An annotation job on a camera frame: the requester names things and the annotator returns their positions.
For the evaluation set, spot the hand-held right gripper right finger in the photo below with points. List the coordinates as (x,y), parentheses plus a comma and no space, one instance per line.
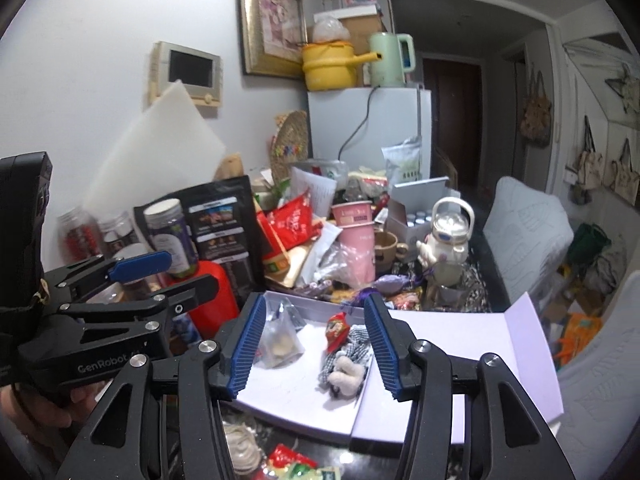
(382,340)

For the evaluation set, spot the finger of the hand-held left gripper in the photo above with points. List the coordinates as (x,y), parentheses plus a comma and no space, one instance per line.
(140,265)
(150,310)

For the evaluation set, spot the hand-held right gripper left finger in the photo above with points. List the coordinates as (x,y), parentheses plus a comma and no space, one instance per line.
(245,345)

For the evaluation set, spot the clear bag with cream item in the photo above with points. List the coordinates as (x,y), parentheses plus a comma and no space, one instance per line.
(282,340)

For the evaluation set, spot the small red snack packet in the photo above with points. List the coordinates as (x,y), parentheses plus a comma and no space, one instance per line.
(337,332)

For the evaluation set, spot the white plush toy checked cloth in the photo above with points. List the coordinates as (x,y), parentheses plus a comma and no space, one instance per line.
(345,380)

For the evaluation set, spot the lavender gift box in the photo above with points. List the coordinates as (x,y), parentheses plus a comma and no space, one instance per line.
(300,390)

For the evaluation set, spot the green snack packet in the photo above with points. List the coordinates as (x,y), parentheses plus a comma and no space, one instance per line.
(315,474)

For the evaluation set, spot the person's left hand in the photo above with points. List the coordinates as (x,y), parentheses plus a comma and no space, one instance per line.
(55,410)

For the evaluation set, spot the red cylinder canister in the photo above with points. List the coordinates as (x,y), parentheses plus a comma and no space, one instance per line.
(215,305)

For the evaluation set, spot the lavender sachet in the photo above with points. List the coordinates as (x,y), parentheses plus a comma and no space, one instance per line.
(390,284)

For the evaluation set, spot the group of glass jars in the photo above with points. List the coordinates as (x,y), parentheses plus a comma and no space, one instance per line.
(80,235)

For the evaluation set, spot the pink cup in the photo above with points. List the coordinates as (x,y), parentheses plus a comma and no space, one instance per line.
(357,255)

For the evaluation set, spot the black coffee bag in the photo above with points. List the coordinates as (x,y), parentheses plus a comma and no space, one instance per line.
(220,225)

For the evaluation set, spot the gold cardboard sheet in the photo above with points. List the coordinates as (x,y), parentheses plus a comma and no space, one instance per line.
(290,267)

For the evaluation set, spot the brown mug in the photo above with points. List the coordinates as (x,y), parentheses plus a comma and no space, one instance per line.
(387,250)

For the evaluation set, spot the red and orange carton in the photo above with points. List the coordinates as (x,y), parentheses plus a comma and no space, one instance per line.
(275,255)

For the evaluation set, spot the black and white patterned cloth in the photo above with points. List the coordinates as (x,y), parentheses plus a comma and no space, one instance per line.
(477,285)

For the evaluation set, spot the white foam board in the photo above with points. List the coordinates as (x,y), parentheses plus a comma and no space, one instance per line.
(160,150)

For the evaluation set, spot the large red foil bag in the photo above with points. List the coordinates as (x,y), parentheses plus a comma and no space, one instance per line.
(290,225)

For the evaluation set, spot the pink tub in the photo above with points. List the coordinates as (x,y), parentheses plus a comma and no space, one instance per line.
(352,214)

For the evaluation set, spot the wooden board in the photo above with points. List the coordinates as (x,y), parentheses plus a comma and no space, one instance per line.
(230,165)

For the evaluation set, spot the white box of bottles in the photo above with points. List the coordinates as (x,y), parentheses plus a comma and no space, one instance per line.
(415,195)

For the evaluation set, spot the white paper sheet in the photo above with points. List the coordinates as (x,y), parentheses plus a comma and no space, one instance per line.
(312,187)

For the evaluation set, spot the chair with pale blue cover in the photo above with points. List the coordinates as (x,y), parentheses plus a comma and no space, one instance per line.
(605,390)
(525,240)

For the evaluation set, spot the green and white pouch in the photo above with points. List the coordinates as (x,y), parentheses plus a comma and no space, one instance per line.
(402,160)

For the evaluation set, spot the grey bowl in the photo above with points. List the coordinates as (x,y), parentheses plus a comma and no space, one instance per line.
(325,167)

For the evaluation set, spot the round woven mat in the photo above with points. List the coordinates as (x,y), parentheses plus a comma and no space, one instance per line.
(290,145)

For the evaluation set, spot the orange bag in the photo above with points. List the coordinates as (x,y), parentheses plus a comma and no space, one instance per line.
(582,332)

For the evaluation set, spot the white fridge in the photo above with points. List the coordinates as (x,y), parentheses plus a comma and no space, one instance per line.
(390,120)

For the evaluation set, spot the dark wooden door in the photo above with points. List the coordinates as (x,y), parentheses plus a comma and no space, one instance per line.
(452,120)

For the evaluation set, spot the yellow enamel pot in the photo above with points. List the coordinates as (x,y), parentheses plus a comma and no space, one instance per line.
(325,67)

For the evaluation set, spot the beige tote bag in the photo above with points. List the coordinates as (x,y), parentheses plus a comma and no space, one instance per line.
(590,165)
(622,175)

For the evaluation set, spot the brown hanging bag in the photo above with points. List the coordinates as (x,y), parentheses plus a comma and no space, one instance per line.
(536,115)

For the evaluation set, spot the gold framed picture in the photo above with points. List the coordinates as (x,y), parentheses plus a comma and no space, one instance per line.
(272,20)

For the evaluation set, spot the pale green electric kettle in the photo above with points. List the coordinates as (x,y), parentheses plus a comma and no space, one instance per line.
(387,60)

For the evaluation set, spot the plastic bag with white contents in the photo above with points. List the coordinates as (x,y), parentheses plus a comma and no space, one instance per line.
(330,30)

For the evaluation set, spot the brown cardboard box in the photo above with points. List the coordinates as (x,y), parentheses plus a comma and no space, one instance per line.
(365,30)

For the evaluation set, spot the beige wall intercom panel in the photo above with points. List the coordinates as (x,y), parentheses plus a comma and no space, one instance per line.
(187,70)

